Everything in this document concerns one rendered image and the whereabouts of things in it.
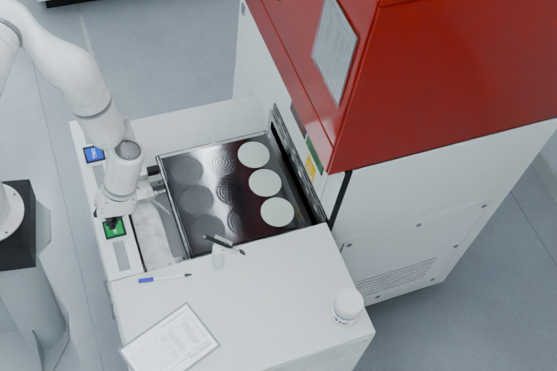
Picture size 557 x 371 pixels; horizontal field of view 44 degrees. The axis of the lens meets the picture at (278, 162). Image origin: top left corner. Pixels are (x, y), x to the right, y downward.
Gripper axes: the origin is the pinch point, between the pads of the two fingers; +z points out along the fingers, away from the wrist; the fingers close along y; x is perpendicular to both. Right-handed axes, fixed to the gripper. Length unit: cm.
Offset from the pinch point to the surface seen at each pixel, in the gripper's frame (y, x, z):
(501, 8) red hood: -66, 15, -88
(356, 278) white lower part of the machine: -89, 15, 39
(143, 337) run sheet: -1.2, 32.5, 4.0
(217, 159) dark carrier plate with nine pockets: -37.3, -18.5, 3.1
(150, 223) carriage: -13.3, -3.6, 10.3
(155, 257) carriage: -11.9, 7.7, 10.6
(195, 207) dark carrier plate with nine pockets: -26.1, -3.9, 5.6
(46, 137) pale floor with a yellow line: -6, -110, 101
